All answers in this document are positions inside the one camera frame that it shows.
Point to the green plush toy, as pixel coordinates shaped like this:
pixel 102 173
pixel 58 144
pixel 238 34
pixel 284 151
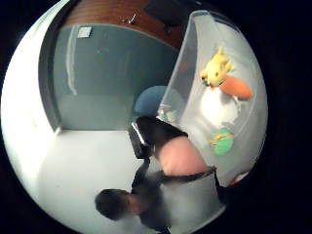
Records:
pixel 222 143

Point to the glass partition panel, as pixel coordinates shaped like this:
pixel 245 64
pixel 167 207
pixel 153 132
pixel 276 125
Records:
pixel 110 78

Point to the yellow plush toy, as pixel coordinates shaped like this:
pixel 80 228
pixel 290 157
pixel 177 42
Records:
pixel 215 70

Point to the white plush toy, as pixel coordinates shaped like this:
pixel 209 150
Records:
pixel 217 109

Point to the white paper sign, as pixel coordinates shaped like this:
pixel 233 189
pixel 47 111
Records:
pixel 85 32

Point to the the person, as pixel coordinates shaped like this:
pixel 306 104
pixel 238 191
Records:
pixel 191 201

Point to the metal hook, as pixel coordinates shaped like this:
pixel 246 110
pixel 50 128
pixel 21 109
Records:
pixel 130 19

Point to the orange plush carrot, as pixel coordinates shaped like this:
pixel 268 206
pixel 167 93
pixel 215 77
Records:
pixel 236 87

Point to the clear plastic storage bin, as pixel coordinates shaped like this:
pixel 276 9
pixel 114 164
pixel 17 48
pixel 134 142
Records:
pixel 247 130

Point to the blue chair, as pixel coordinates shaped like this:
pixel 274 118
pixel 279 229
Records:
pixel 148 101

